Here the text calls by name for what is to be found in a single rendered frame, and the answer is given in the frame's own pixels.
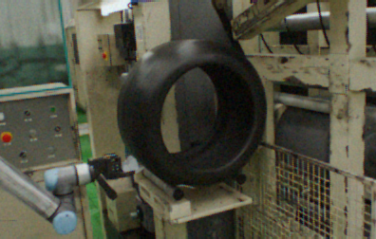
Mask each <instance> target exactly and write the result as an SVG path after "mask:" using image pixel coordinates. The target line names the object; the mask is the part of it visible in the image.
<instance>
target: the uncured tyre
mask: <svg viewBox="0 0 376 239"><path fill-rule="evenodd" d="M196 67H199V68H201V69H202V71H204V72H205V74H207V75H208V76H209V78H210V80H211V81H212V84H213V85H214V87H215V91H216V95H217V112H216V118H215V123H214V124H213V126H212V129H211V130H210V131H209V133H208V135H207V136H206V137H205V139H203V140H202V141H201V142H200V143H199V144H197V145H196V146H194V147H193V148H191V149H188V150H186V151H183V152H174V153H171V152H168V149H167V148H166V146H165V142H164V140H163V138H162V135H161V125H160V121H161V109H162V107H163V104H164V102H165V98H166V96H167V95H168V92H169V91H170V90H171V87H172V86H173V85H174V83H175V82H176V81H177V80H178V79H179V78H180V77H181V76H183V74H185V73H187V71H190V70H192V69H193V68H196ZM267 114H268V105H267V98H266V93H265V90H264V85H263V83H262V81H261V78H260V76H259V75H258V72H257V71H256V69H255V68H254V66H253V65H252V63H251V62H250V61H249V60H248V59H247V58H246V56H244V55H242V53H240V52H239V51H238V50H235V49H234V48H233V47H230V46H228V45H227V44H223V43H221V42H219V41H213V40H206V39H195V40H176V41H169V42H166V43H164V44H160V45H158V46H155V47H153V48H152V49H151V50H149V51H147V52H146V53H144V54H143V56H141V58H140V59H138V60H137V62H136V63H134V65H133V66H132V67H131V69H130V70H129V71H128V74H127V75H126V76H125V78H124V81H123V83H122V87H121V90H120V93H119V99H118V104H117V120H118V125H119V132H120V134H121V137H122V142H123V143H124V146H125V147H126V149H127V151H128V152H129V153H130V154H131V156H132V157H134V158H135V159H136V160H137V162H139V163H140V165H143V167H145V168H146V170H149V172H150V173H151V174H153V175H155V176H156V177H158V178H159V179H161V180H162V181H164V182H167V183H168V184H170V185H172V186H179V185H183V186H190V187H193V188H196V189H205V188H209V187H212V186H216V185H217V184H220V183H221V182H224V181H226V180H227V179H230V178H231V177H232V176H234V175H236V174H237V173H238V172H239V171H240V170H242V168H243V167H245V166H246V164H247V163H248V162H249V160H250V159H251V158H252V156H253V155H254V153H255V151H256V149H257V148H258V145H259V143H260V142H261V139H262V137H263V134H264V128H265V125H266V120H267Z"/></svg>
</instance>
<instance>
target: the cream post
mask: <svg viewBox="0 0 376 239"><path fill-rule="evenodd" d="M132 9H133V11H134V19H135V21H134V26H135V33H136V41H137V55H138V59H140V58H141V56H143V54H144V53H146V52H147V51H149V50H151V49H152V48H153V47H155V46H158V45H160V44H164V43H166V42H169V41H171V23H170V13H169V5H168V0H160V1H156V2H138V5H137V6H133V8H132ZM136 24H141V32H142V39H143V41H138V37H137V30H136ZM160 125H161V135H162V138H163V140H164V142H165V146H166V148H167V149H168V152H171V153H174V152H180V138H179V121H178V103H177V93H176V85H175V84H174V85H173V86H172V87H171V90H170V91H169V92H168V95H167V96H166V98H165V102H164V104H163V107H162V109H161V121H160ZM153 214H154V222H155V229H156V239H188V235H187V222H181V223H179V224H176V225H169V224H168V222H166V221H165V219H163V218H162V216H160V215H159V214H158V213H157V212H156V210H154V209H153Z"/></svg>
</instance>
